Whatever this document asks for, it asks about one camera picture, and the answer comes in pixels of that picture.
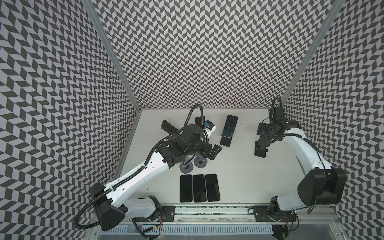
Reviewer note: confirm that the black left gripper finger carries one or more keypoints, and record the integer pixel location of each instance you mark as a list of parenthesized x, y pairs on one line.
[(215, 151), (205, 149)]

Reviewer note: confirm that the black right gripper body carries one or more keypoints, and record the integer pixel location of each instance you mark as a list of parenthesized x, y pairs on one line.
[(266, 130)]

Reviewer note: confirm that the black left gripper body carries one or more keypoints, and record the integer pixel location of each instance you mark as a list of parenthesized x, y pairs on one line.
[(191, 149)]

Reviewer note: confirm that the black folding phone stand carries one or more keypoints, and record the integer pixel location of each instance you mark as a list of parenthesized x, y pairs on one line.
[(261, 146)]

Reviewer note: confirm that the black phone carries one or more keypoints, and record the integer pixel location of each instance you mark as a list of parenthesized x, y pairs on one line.
[(212, 187), (200, 121), (230, 126)]

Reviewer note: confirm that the purple phone stand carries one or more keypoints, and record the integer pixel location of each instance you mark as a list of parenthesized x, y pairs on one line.
[(199, 189)]

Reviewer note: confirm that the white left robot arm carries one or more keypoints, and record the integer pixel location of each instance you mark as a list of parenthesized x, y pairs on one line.
[(112, 201)]

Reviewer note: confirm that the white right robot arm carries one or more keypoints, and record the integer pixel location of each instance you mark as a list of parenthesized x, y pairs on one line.
[(322, 184)]

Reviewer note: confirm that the grey stand front right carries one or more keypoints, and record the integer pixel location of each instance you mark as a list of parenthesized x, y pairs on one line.
[(200, 161)]

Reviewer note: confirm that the grey stand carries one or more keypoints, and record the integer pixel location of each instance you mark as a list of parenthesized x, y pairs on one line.
[(200, 161), (186, 166)]

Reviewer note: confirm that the black stand back right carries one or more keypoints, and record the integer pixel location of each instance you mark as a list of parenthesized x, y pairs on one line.
[(226, 139)]

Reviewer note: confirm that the grey stand front left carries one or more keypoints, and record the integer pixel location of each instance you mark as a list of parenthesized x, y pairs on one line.
[(186, 166)]

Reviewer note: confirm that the phone reflecting pattern far left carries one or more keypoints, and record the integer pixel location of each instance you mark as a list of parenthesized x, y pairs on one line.
[(168, 128)]

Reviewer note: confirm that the white ventilation grille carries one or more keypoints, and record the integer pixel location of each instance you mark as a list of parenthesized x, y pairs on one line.
[(212, 230)]

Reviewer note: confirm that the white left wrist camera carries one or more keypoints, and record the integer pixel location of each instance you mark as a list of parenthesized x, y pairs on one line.
[(209, 127)]

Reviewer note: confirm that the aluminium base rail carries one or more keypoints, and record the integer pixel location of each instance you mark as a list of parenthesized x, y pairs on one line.
[(211, 213)]

